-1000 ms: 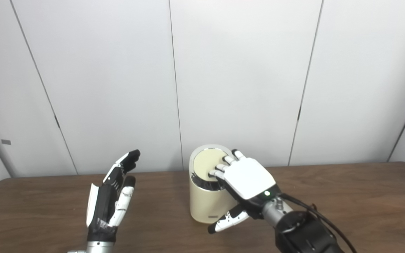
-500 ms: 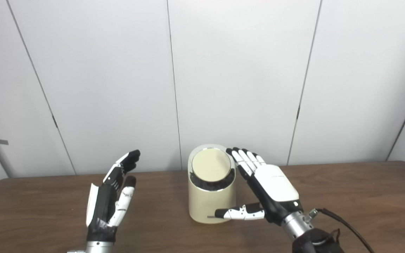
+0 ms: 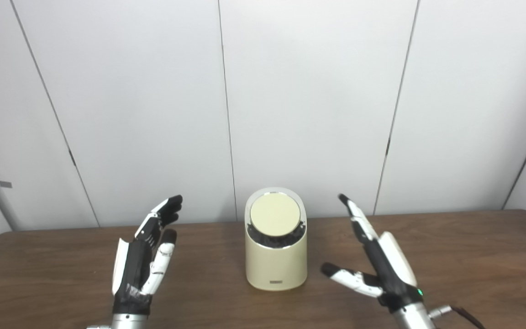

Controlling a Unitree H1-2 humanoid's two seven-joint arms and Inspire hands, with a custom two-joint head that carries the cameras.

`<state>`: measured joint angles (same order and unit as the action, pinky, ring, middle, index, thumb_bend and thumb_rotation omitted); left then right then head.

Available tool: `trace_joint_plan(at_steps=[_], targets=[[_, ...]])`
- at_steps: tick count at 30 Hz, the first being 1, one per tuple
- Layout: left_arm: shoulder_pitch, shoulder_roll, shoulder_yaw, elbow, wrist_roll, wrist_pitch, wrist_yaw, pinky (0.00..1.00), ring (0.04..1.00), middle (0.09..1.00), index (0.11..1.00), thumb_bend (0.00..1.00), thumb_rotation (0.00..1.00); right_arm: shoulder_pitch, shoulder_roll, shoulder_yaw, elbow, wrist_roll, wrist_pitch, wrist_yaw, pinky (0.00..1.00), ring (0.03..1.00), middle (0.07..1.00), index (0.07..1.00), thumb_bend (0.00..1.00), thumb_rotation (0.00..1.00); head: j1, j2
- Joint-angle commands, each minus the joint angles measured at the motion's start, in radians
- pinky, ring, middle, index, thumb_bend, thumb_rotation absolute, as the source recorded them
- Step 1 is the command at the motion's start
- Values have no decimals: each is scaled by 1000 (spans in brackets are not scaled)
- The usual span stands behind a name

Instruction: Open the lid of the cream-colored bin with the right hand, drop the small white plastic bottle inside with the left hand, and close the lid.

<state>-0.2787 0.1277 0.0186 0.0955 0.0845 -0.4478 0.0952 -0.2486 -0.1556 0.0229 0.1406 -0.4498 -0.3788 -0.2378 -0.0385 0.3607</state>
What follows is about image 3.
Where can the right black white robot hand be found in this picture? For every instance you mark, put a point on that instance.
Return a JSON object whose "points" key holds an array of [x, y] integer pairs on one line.
{"points": [[391, 269]]}

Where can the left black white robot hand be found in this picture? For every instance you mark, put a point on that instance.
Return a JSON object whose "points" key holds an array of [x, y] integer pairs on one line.
{"points": [[135, 269]]}

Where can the cream round bin lid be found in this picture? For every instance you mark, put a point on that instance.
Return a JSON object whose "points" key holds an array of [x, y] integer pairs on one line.
{"points": [[275, 214]]}

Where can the cream-colored round bin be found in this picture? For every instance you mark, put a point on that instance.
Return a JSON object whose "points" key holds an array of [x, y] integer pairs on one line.
{"points": [[276, 267]]}

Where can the black bin liner bag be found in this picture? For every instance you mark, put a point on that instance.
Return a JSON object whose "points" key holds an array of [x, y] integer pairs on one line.
{"points": [[256, 235]]}

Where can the black wall seam clip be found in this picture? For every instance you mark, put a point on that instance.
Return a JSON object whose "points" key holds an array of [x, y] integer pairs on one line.
{"points": [[71, 158], [388, 147]]}

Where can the small grey wall label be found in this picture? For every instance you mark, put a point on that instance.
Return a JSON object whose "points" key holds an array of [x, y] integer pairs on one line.
{"points": [[5, 184]]}

